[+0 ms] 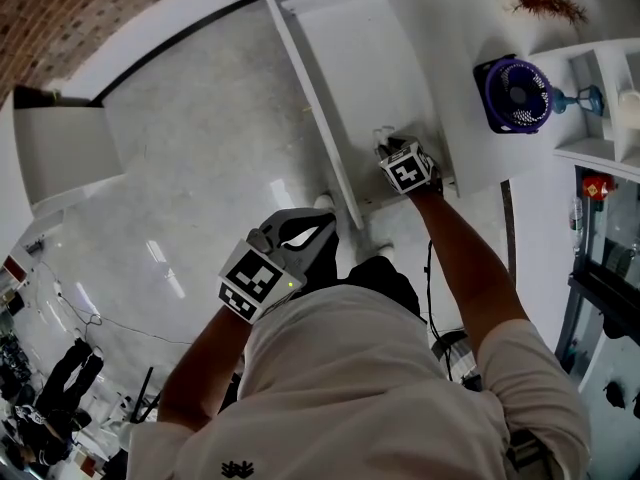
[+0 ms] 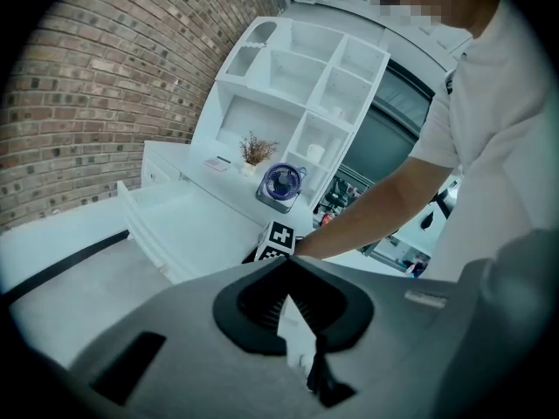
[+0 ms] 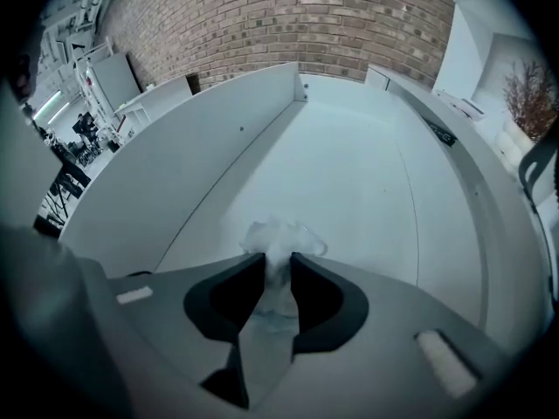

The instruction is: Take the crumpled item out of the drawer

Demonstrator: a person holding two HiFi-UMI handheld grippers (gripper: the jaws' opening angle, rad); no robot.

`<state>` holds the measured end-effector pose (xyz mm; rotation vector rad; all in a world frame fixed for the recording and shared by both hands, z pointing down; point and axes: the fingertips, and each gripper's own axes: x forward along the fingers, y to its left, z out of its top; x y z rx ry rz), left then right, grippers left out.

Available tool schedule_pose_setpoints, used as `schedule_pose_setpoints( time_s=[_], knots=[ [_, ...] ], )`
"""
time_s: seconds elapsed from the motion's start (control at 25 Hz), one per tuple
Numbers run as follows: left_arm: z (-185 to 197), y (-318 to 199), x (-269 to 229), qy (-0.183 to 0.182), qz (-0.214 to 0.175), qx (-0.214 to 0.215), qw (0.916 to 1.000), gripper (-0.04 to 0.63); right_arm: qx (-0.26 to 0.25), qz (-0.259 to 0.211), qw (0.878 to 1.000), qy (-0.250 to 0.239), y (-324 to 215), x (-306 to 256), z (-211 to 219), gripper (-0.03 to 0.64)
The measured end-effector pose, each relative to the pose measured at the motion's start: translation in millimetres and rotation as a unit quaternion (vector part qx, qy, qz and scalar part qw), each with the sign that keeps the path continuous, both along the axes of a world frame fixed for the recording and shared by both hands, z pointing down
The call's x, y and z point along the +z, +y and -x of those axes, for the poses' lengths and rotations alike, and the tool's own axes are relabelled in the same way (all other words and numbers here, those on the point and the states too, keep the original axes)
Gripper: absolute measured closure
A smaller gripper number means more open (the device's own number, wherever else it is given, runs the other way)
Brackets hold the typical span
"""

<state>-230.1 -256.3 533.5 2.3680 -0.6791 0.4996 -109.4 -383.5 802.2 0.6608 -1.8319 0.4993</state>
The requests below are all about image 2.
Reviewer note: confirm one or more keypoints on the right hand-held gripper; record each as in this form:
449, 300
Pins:
279, 239

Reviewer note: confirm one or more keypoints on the white drawer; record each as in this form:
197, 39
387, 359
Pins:
174, 225

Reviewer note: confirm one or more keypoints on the person's right forearm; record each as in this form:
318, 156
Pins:
375, 208

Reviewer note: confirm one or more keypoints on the small purple desk fan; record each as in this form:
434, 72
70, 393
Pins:
280, 186

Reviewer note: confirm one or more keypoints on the dark cluttered equipment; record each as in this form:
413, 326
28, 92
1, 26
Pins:
338, 199

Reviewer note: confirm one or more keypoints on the white desk cabinet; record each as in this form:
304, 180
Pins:
218, 181

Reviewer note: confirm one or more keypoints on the dried plant in white pot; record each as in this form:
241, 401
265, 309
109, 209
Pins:
255, 153

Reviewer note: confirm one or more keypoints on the white paper roll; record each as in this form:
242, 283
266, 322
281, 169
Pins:
315, 152

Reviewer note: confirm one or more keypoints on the pink notebook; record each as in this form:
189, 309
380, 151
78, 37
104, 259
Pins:
217, 164

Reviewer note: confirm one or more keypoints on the dark glass door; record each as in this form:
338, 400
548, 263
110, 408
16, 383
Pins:
388, 125

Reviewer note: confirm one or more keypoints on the white shelf hutch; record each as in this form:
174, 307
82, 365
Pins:
301, 72

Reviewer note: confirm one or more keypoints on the person's white shirt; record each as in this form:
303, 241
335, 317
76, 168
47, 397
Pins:
493, 116

